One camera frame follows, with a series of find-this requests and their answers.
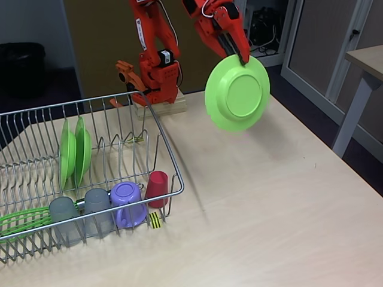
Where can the green plastic plate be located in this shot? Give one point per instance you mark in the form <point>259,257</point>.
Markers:
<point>242,95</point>
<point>83,149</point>
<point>67,155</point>

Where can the red plastic cup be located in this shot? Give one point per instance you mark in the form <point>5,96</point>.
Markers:
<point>157,186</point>

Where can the purple plastic mug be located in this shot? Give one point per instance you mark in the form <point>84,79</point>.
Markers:
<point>125,194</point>

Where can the grey translucent plastic cup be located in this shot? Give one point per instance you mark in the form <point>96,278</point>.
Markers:
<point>64,209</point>
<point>97,203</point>

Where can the orange LeRobot robot arm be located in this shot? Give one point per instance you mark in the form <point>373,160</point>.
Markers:
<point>155,30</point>

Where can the black electronics in cabinet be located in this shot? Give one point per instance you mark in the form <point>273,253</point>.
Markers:
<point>263,18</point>

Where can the white open cabinet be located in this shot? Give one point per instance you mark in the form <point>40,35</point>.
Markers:
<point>276,59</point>

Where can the white framed sliding door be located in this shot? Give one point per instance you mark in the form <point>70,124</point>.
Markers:
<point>291,45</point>

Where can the wooden base block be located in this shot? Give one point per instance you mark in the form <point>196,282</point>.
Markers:
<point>176,107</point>

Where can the orange table clamp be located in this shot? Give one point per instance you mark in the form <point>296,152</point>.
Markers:
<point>131,77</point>

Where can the small black door lock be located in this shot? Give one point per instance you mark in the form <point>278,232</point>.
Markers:
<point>355,33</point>

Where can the brown board panel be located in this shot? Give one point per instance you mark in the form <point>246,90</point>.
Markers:
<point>86,36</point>

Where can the yellow black striped tape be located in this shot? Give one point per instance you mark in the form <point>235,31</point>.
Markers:
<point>137,139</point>
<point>155,220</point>

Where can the beige side table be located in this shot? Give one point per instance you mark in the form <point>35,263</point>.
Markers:
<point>368,58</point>

